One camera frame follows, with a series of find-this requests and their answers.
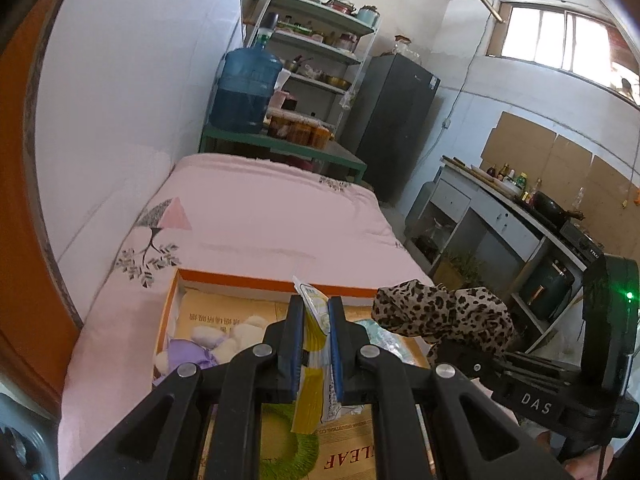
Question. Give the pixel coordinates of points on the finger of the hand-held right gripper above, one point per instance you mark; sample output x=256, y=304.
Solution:
x=475, y=360

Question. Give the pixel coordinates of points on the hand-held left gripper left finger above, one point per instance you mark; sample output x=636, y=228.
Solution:
x=289, y=352

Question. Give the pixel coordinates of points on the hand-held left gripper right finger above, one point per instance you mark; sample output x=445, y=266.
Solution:
x=345, y=355

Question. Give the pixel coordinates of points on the yellow white packet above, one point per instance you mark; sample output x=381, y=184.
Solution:
x=315, y=320

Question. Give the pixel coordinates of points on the pink white plush toy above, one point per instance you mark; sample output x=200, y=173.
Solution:
x=250, y=332

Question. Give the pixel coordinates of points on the mint green wipes packet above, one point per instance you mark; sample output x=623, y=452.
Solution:
x=387, y=342

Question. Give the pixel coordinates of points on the leopard print cloth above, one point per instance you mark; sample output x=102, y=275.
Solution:
x=440, y=310

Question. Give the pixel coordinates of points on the orange-rimmed cardboard box tray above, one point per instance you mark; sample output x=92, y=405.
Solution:
x=225, y=310

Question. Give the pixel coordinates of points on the purple plush scrunchie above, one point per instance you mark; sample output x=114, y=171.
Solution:
x=192, y=355

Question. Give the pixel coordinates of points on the green fuzzy scrunchie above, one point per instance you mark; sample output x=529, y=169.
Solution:
x=300, y=455

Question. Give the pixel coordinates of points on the person's right hand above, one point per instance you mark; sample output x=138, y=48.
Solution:
x=587, y=467

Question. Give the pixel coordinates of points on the dark air fryer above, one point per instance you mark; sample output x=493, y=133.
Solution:
x=547, y=287

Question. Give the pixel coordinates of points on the yellow planter with plant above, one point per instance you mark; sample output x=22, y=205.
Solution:
x=460, y=272

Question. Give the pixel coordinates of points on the gas stove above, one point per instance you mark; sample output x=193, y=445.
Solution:
x=580, y=240

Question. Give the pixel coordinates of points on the grey kitchen counter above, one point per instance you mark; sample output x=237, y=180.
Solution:
x=500, y=240

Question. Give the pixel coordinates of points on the dark glass jug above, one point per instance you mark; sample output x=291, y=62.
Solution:
x=432, y=240

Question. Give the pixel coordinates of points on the black wok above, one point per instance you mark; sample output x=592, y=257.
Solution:
x=550, y=207

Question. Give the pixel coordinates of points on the yellow oil bottle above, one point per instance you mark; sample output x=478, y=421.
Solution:
x=522, y=184

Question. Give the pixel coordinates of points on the wooden cutting board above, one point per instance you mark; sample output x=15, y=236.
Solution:
x=480, y=175

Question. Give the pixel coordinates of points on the dark sauce bottle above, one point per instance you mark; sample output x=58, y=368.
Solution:
x=505, y=172

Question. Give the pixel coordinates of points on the green table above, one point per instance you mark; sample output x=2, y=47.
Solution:
x=240, y=137

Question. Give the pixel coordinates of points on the row of amber jars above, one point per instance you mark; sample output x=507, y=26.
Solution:
x=300, y=130

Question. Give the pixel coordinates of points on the dark grey refrigerator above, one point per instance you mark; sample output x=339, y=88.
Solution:
x=390, y=125

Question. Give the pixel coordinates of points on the dark red pot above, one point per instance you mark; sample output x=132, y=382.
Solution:
x=290, y=104

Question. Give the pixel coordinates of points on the blue water jug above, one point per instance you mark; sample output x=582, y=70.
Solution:
x=245, y=90

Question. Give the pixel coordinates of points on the brass metal bowl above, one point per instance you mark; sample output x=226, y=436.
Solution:
x=336, y=81

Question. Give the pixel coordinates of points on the white metal shelf rack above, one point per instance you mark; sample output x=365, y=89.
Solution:
x=325, y=55

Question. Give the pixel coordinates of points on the brown wooden door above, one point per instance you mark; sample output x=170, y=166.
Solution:
x=20, y=210

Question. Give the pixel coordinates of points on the barred window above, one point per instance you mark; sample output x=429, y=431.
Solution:
x=555, y=35

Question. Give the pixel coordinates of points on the glass jar with lid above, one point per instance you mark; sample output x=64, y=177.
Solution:
x=402, y=45

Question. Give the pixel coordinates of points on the water jug pump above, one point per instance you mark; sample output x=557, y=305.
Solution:
x=267, y=30

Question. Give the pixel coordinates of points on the teal kettle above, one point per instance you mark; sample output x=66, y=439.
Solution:
x=368, y=15

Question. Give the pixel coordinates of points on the red cooking pot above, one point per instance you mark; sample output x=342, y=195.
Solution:
x=340, y=6

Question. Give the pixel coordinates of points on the cardboard wall sheet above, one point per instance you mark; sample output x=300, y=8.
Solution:
x=612, y=210
x=567, y=170
x=517, y=142

